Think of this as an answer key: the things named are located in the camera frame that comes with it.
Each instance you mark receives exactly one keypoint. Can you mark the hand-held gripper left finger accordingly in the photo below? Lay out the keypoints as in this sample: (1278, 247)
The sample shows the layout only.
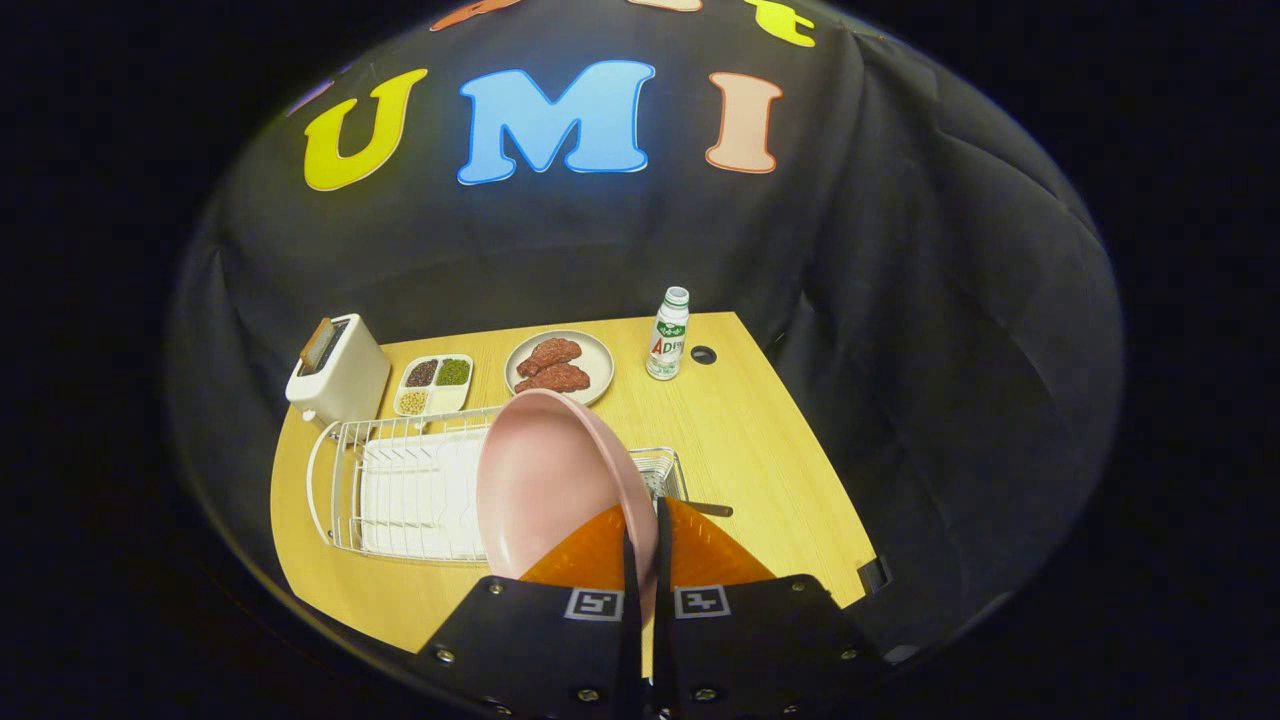
(540, 640)

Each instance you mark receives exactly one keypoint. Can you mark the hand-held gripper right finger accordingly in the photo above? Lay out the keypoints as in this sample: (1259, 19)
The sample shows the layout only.
(760, 640)

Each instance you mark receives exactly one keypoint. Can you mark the pink plate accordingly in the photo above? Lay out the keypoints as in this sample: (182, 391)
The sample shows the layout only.
(545, 480)

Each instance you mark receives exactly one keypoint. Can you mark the beige round plate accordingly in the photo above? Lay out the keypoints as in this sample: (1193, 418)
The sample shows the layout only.
(598, 360)

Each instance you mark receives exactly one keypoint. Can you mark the white ribbed drain tray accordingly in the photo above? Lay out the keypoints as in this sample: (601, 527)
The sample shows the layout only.
(420, 490)

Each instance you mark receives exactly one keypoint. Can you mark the red meat piece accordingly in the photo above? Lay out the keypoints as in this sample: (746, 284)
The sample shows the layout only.
(550, 354)
(560, 379)

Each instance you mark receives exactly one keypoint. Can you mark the white compartment tray with beans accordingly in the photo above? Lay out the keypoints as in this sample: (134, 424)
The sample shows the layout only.
(435, 385)

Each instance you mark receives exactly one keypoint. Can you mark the white toaster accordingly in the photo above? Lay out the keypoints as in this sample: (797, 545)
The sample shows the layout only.
(350, 385)

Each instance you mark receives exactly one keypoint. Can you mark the white green drink bottle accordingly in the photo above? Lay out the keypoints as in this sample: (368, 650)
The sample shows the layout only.
(668, 335)

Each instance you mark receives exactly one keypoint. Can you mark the toast slice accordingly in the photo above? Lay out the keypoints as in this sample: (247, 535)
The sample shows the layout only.
(318, 345)

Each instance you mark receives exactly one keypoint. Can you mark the black backdrop cloth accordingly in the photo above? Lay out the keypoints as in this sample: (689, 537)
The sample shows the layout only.
(900, 250)

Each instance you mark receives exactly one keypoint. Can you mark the black table edge bracket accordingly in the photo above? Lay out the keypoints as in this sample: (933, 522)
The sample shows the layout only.
(874, 575)

